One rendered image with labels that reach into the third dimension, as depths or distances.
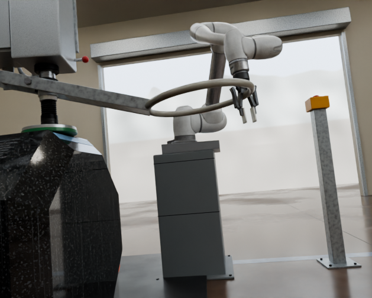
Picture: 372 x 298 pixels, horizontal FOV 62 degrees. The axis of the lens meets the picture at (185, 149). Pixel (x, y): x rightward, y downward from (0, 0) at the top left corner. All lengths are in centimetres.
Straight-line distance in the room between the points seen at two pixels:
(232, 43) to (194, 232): 116
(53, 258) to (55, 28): 88
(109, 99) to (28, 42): 39
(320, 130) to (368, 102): 463
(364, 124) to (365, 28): 186
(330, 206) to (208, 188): 79
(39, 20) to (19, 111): 617
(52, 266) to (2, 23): 98
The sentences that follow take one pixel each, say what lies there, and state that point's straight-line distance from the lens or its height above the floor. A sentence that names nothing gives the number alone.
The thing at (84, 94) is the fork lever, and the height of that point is 101.
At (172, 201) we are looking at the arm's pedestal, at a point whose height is 48.
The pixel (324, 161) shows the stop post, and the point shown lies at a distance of 220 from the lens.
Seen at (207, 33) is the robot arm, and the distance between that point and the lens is 187.
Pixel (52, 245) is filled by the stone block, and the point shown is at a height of 46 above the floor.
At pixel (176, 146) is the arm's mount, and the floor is 84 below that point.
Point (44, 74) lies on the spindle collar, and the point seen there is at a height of 112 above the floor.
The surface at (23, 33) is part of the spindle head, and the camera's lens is 148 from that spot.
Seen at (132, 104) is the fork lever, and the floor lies 96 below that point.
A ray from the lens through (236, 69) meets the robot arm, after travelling 148.
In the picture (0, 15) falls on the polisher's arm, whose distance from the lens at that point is 156.
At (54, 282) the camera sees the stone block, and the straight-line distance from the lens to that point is 114.
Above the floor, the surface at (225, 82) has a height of 97.
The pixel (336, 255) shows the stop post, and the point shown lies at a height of 6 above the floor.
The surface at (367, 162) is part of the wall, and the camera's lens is 666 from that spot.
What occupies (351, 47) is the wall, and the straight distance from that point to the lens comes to 700.
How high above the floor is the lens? 64
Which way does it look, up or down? 5 degrees up
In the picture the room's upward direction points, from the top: 5 degrees counter-clockwise
